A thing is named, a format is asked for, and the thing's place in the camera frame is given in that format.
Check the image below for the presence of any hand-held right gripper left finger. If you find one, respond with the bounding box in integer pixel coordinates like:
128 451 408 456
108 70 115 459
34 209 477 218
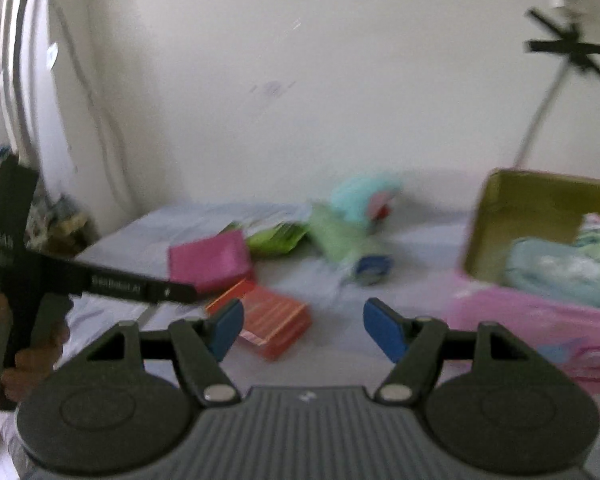
84 298 245 407

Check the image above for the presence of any narrow green box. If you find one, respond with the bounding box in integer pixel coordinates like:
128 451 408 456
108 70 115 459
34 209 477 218
244 220 310 257

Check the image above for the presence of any black tape cross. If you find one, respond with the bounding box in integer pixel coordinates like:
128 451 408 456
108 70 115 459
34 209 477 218
524 7 600 100

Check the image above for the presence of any person's left hand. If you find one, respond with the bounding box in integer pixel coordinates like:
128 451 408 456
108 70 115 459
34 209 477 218
0 324 72 406

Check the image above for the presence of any pink packet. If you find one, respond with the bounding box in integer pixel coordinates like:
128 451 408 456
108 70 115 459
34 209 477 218
168 230 255 295

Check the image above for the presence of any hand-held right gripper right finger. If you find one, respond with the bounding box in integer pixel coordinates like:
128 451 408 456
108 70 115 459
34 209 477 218
363 297 532 407

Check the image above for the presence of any orange striped box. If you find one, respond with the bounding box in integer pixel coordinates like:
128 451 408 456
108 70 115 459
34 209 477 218
205 279 313 362

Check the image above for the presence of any white window frame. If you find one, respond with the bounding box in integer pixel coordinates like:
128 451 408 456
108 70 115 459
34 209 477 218
0 0 83 181

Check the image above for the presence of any large green box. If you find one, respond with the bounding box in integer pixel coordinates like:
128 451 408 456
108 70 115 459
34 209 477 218
307 204 395 287

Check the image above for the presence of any pink biscuit tin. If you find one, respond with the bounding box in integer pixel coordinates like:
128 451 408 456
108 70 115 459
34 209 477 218
444 168 600 397

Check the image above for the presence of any grey cable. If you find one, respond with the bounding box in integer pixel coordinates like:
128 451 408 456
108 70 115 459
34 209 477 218
511 64 570 170

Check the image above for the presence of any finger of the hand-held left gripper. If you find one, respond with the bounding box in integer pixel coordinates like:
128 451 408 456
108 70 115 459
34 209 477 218
40 251 198 307

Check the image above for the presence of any teal plush toy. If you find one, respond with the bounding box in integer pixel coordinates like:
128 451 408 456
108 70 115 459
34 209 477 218
329 172 407 235

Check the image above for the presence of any pile of clutter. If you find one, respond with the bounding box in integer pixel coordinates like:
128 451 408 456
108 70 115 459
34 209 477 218
24 194 93 253

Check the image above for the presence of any light teal packet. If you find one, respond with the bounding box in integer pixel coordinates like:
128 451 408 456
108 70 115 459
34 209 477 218
504 238 600 312

